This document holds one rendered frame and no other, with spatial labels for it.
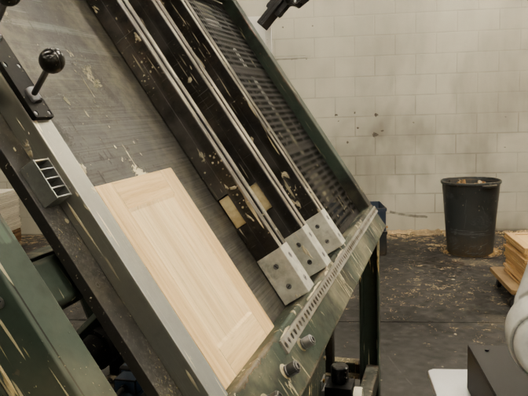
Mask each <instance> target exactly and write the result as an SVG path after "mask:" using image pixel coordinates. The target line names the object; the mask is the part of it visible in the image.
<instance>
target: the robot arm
mask: <svg viewBox="0 0 528 396"><path fill-rule="evenodd" d="M308 1H309V0H270V1H269V2H268V3H267V5H266V7H267V10H266V11H265V12H264V13H263V14H262V15H261V17H260V18H259V19H258V21H257V23H258V24H260V25H261V26H262V27H263V28H264V29H265V30H268V28H269V27H270V26H271V24H272V23H273V22H274V21H275V20H276V19H277V17H279V18H281V17H282V16H283V15H284V13H285V12H286V11H287V10H288V8H289V7H291V6H294V7H296V8H298V9H299V8H301V7H302V6H304V5H305V4H306V3H307V2H308ZM504 327H505V338H506V342H507V345H508V349H509V351H510V353H511V356H512V357H513V359H514V361H515V362H516V364H517V365H518V366H519V367H520V368H521V369H522V370H523V371H524V372H525V373H526V374H527V375H528V263H527V265H526V269H525V271H524V274H523V276H522V280H521V282H520V285H519V288H518V291H517V292H516V295H515V299H514V304H513V306H512V307H511V309H510V310H509V312H508V315H507V317H506V320H505V326H504Z"/></svg>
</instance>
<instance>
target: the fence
mask: <svg viewBox="0 0 528 396"><path fill-rule="evenodd" d="M0 112H1V114H2V115H3V117H4V119H5V121H6V122H7V123H8V124H9V126H10V128H11V130H12V131H13V133H14V134H15V135H16V137H17V139H18V140H19V142H20V143H21V145H22V146H23V148H24V150H25V151H26V153H27V154H28V156H29V157H30V159H31V160H40V159H45V158H47V157H48V158H49V160H50V161H51V163H52V164H53V166H54V167H55V169H56V170H57V172H58V174H59V175H60V176H61V178H62V180H63V181H64V183H65V185H66V186H67V187H68V189H69V191H70V192H71V194H72V195H70V196H69V197H68V198H67V199H66V200H64V201H63V202H62V203H60V205H61V207H62V208H63V210H64V212H65V213H66V215H67V216H68V218H69V219H70V221H71V223H72V224H73V226H74V227H75V229H76V230H77V232H78V233H79V235H80V236H81V237H82V240H83V241H84V243H85V244H86V246H87V247H88V248H89V250H90V252H91V254H92V255H93V257H94V258H95V259H96V261H97V263H98V265H99V266H100V267H101V269H102V270H103V272H104V274H105V276H106V277H107V278H108V280H109V281H110V283H111V284H112V287H113V288H114V289H115V291H116V292H117V294H118V295H119V297H120V298H121V300H122V301H123V303H124V305H125V306H126V308H127V309H128V311H129V312H130V314H131V316H132V317H133V319H134V320H135V321H136V323H137V325H138V327H139V328H140V329H141V331H142V332H143V334H144V336H145V338H146V339H147V340H148V342H149V343H150V345H151V346H152V348H153V350H154V351H155V352H156V354H157V356H158V357H159V359H160V360H161V362H162V363H163V365H164V367H165V368H166V370H167V371H168V373H169V374H170V376H171V378H172V379H173V381H174V382H175V384H176V385H177V387H178V389H179V390H180V391H181V393H182V394H183V396H227V395H228V393H227V392H226V390H225V388H224V387H223V386H222V384H221V382H220V381H219V379H218V377H217V376H216V375H215V373H214V372H213V370H212V368H211V367H210V365H209V364H208V363H207V361H206V359H205V358H204V356H203V355H202V353H201V352H200V350H199V348H198V347H197V345H196V344H195V342H194V341H193V339H192V337H191V336H190V334H189V333H188V332H187V330H186V328H185V326H184V325H183V324H182V322H181V321H180V319H179V318H178V315H177V314H176V313H175V312H174V310H173V308H172V307H171V305H170V303H169V302H168V301H167V299H166V297H165V296H164V294H163V293H162V292H161V290H160V288H159V286H158V285H157V283H156V282H155V281H154V279H153V278H152V276H151V274H150V272H149V271H148V270H147V268H146V267H145V265H144V263H143V262H142V260H141V259H140V257H139V256H138V254H137V252H136V251H135V250H134V248H133V246H132V245H131V243H130V241H129V240H128V239H127V237H126V236H125V234H124V232H123V231H122V230H121V228H120V227H119V225H118V223H117V222H116V220H115V219H114V217H113V216H112V214H111V212H110V211H109V209H108V208H107V206H106V205H105V203H104V201H103V200H102V199H101V197H100V196H99V194H98V192H97V190H96V189H95V188H94V186H93V185H92V183H91V182H90V180H89V178H88V177H87V176H86V174H85V172H84V171H83V169H82V168H81V167H80V165H79V163H78V161H77V160H76V158H75V157H74V156H73V154H72V152H71V150H70V149H69V147H68V146H67V145H66V143H65V142H64V140H63V138H62V137H61V135H60V134H59V132H58V131H57V129H56V127H55V126H54V125H53V123H52V121H51V120H36V121H33V120H32V119H31V118H30V116H29V115H28V113H27V112H26V110H25V109H24V107H23V105H22V104H21V103H20V101H19V99H18V98H17V96H16V94H15V93H14V92H13V90H12V89H11V87H10V85H9V84H8V83H7V81H6V79H5V78H4V76H3V75H2V73H1V72H0Z"/></svg>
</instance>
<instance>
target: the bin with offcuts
mask: <svg viewBox="0 0 528 396"><path fill-rule="evenodd" d="M441 183H442V194H443V204H444V215H445V234H446V246H447V251H448V252H449V253H450V254H451V255H456V256H461V257H471V258H477V257H485V256H488V255H490V254H492V253H493V246H494V238H495V230H496V220H497V208H498V202H499V195H500V187H501V183H502V180H501V179H499V178H491V177H456V178H443V179H441Z"/></svg>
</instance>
